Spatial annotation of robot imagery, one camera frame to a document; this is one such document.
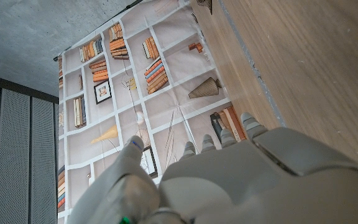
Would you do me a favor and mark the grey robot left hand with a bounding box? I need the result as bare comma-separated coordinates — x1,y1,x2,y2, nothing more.
67,111,358,224

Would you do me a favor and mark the black mesh netting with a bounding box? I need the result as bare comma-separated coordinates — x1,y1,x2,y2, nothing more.
196,0,213,15

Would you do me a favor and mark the grey tape outline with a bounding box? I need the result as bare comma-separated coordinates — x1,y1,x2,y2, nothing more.
216,0,288,128

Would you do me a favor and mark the printed bookshelf backdrop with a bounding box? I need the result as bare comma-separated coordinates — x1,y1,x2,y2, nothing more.
56,0,248,224

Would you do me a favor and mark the black backdrop crossbar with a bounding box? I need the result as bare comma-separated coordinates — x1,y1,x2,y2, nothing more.
53,0,144,62

